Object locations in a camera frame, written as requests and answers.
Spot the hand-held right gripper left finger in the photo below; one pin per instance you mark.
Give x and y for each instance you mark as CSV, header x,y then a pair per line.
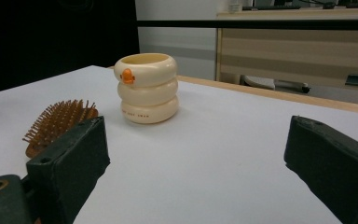
x,y
71,161

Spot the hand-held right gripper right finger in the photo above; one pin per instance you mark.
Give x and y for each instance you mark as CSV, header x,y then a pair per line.
x,y
335,168

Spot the wooden bristle hairbrush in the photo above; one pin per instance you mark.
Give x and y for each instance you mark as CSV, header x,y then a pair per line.
x,y
54,123

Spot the cream ringed duck cup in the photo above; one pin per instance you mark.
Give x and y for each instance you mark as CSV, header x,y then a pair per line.
x,y
147,90

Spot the beige striped office desk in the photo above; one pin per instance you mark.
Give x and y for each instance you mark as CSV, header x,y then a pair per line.
x,y
295,49

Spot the black curtain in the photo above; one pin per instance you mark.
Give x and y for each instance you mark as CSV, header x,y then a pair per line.
x,y
56,37

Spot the white cup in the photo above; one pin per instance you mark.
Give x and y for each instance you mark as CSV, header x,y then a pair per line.
x,y
235,7

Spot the black metal frame rail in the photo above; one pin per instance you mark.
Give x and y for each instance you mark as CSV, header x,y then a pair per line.
x,y
261,25

